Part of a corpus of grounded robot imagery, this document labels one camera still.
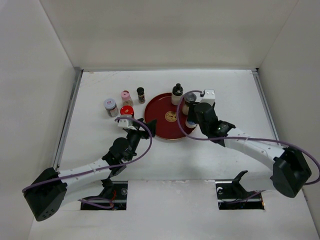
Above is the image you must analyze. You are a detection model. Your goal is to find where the black lid spice bottle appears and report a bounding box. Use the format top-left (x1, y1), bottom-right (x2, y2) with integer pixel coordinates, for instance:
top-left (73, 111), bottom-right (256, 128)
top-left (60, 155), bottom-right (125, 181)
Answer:
top-left (136, 87), bottom-right (146, 104)

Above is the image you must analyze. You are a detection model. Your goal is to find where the dark jar white lid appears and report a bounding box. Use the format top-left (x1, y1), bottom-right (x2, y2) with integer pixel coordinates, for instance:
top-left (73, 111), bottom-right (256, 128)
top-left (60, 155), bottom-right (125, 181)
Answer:
top-left (103, 98), bottom-right (119, 117)

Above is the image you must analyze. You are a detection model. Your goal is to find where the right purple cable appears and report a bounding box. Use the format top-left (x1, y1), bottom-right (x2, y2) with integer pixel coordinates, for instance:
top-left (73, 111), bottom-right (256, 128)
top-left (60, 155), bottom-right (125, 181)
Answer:
top-left (176, 90), bottom-right (320, 204)

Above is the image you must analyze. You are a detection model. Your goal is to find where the blue label silver cap bottle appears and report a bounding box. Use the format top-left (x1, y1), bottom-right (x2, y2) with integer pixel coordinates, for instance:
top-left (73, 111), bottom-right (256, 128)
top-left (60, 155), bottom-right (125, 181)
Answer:
top-left (185, 119), bottom-right (197, 129)

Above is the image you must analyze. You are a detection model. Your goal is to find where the pink lid spice bottle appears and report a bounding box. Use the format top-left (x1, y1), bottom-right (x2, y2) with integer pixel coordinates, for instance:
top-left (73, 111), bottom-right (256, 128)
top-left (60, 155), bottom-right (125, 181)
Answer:
top-left (120, 90), bottom-right (134, 107)

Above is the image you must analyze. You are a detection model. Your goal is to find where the red round tray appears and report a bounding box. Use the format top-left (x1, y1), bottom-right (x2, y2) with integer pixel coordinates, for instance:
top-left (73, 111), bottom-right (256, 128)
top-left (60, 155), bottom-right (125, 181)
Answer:
top-left (144, 92), bottom-right (185, 140)

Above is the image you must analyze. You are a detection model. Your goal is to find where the black knob salt grinder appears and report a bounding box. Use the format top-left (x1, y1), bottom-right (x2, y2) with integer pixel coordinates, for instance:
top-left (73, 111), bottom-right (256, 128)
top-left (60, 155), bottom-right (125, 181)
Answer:
top-left (171, 83), bottom-right (184, 106)

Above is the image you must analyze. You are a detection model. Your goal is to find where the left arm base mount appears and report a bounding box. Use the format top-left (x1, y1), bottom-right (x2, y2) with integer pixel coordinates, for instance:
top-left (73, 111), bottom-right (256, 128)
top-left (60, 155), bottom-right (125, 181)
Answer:
top-left (80, 180), bottom-right (129, 211)

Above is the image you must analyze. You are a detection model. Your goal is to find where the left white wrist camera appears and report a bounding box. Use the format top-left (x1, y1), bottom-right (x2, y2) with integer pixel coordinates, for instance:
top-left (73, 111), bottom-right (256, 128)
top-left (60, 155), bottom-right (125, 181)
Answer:
top-left (117, 115), bottom-right (136, 130)

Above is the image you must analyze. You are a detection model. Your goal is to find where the clear cap pepper grinder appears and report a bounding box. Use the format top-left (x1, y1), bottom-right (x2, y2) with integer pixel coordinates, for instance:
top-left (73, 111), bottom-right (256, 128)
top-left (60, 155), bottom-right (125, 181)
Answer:
top-left (182, 93), bottom-right (197, 116)

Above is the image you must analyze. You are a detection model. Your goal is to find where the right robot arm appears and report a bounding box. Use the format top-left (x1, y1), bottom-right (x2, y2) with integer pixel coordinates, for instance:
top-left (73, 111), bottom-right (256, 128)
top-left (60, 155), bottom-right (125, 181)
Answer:
top-left (188, 102), bottom-right (312, 198)

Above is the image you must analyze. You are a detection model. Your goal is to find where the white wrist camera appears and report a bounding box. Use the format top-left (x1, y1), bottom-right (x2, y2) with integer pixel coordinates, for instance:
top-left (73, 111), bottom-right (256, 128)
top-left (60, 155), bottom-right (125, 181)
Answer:
top-left (117, 115), bottom-right (136, 130)
top-left (200, 89), bottom-right (216, 107)

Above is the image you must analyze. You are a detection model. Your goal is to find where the red lid sauce jar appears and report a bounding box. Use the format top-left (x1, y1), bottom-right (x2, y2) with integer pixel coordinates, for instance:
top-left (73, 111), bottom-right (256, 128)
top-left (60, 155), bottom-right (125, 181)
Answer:
top-left (120, 105), bottom-right (135, 118)

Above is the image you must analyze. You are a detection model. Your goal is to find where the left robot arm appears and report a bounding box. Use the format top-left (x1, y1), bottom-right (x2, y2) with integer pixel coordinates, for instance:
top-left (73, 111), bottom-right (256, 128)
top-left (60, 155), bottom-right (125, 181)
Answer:
top-left (22, 117), bottom-right (157, 222)

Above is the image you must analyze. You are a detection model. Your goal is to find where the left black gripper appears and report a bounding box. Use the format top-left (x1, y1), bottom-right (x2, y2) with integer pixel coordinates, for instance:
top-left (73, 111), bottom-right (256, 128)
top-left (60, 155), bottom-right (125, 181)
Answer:
top-left (126, 118), bottom-right (156, 162)

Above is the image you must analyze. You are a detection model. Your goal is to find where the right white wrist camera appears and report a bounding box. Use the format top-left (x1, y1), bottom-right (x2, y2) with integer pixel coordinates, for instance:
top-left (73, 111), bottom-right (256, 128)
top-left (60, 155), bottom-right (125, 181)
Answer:
top-left (200, 89), bottom-right (216, 107)

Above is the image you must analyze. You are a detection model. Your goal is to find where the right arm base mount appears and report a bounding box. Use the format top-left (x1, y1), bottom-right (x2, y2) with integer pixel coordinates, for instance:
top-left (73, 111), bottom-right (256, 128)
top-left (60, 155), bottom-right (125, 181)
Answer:
top-left (215, 170), bottom-right (265, 210)

